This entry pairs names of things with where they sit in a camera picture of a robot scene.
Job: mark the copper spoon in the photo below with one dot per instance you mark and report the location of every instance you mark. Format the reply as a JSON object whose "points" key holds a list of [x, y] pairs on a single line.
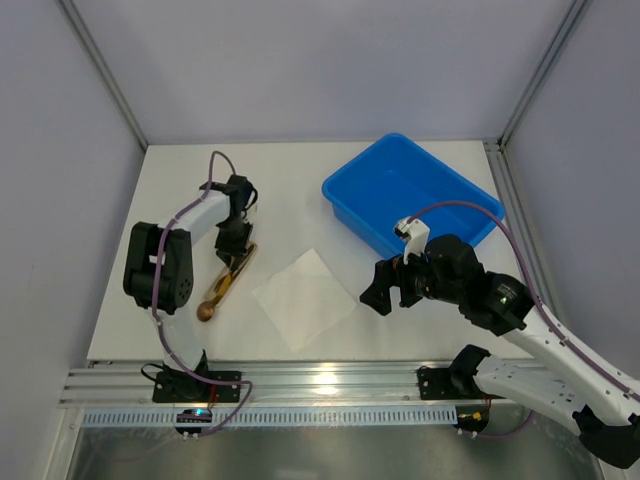
{"points": [[214, 296]]}

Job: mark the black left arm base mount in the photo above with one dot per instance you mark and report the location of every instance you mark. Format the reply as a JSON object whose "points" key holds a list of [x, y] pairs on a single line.
{"points": [[175, 386]]}

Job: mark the aluminium front rail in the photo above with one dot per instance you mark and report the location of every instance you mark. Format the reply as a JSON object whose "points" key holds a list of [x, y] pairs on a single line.
{"points": [[304, 383]]}

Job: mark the aluminium frame post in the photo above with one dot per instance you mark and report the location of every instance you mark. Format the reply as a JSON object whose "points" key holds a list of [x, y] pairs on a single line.
{"points": [[78, 25], [560, 39]]}

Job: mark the aluminium frame post right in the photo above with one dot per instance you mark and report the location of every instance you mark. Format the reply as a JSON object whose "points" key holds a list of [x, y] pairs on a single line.
{"points": [[560, 39]]}

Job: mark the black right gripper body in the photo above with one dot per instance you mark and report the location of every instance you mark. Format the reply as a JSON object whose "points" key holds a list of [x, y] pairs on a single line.
{"points": [[400, 282]]}

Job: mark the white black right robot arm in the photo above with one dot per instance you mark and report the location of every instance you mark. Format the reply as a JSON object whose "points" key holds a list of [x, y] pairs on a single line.
{"points": [[589, 397]]}

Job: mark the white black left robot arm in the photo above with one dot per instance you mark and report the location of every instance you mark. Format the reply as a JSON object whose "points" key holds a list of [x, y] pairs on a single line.
{"points": [[159, 267]]}

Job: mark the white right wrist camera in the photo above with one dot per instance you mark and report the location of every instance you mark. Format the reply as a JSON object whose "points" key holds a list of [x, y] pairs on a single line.
{"points": [[415, 234]]}

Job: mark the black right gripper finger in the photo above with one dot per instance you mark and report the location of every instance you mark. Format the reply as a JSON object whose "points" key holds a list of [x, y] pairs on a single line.
{"points": [[410, 296], [377, 294]]}

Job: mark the blue plastic bin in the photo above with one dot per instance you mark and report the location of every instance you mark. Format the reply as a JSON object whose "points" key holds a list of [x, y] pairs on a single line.
{"points": [[391, 179]]}

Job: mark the white slotted cable duct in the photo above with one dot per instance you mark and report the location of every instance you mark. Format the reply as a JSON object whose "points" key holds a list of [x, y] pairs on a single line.
{"points": [[272, 416]]}

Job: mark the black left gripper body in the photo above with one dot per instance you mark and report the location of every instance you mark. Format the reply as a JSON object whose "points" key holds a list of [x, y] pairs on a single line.
{"points": [[233, 247]]}

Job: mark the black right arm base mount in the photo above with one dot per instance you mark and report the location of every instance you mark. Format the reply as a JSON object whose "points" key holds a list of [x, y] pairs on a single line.
{"points": [[455, 381]]}

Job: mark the aluminium frame post left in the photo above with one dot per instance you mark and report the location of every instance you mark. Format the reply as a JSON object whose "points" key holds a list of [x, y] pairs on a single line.
{"points": [[78, 25]]}

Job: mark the beige utensil holder case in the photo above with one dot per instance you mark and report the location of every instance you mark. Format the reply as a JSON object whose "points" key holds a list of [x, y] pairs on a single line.
{"points": [[240, 272]]}

